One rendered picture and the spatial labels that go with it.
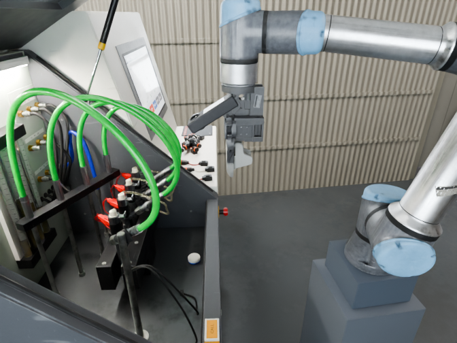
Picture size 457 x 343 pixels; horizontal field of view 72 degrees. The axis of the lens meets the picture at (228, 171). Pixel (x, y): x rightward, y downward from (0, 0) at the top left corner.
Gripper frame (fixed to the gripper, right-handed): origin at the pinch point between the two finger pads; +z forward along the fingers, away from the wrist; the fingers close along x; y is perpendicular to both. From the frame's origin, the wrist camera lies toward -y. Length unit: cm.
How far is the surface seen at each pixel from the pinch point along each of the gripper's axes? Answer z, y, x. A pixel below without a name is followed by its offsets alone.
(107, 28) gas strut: -29, -32, 31
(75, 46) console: -24, -43, 35
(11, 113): -15.3, -43.1, -2.9
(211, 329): 25.2, -4.4, -22.0
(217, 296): 26.4, -3.0, -12.6
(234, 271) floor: 121, 8, 93
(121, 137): -13.8, -19.2, -13.5
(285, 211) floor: 121, 57, 163
